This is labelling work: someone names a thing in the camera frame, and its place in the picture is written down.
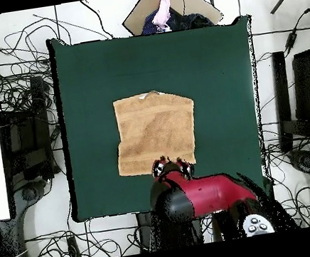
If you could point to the orange terry towel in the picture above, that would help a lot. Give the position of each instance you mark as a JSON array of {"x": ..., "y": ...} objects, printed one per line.
[{"x": 155, "y": 128}]

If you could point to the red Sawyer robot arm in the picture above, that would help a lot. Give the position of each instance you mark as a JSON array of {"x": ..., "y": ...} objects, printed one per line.
[{"x": 210, "y": 192}]

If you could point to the dark blue laundry pile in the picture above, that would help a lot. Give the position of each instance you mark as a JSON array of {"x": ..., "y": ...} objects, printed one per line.
[{"x": 185, "y": 21}]

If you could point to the black flat panel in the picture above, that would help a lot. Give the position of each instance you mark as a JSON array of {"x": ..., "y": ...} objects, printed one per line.
[{"x": 308, "y": 85}]

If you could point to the pink cloth item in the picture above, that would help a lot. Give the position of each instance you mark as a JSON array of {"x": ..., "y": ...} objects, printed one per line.
[{"x": 162, "y": 12}]

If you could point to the black upright bar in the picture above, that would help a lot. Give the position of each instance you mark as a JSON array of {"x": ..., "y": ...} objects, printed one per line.
[{"x": 281, "y": 86}]

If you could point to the dark green table cloth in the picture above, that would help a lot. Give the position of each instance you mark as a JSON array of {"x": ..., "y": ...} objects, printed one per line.
[{"x": 92, "y": 71}]

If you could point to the brown cardboard box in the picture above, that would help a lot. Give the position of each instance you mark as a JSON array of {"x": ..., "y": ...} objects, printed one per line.
[{"x": 138, "y": 18}]

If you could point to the black equipment box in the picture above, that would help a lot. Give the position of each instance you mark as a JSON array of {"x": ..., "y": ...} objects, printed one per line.
[{"x": 30, "y": 138}]

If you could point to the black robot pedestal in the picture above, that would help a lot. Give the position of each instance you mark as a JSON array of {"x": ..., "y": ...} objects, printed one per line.
[{"x": 145, "y": 230}]

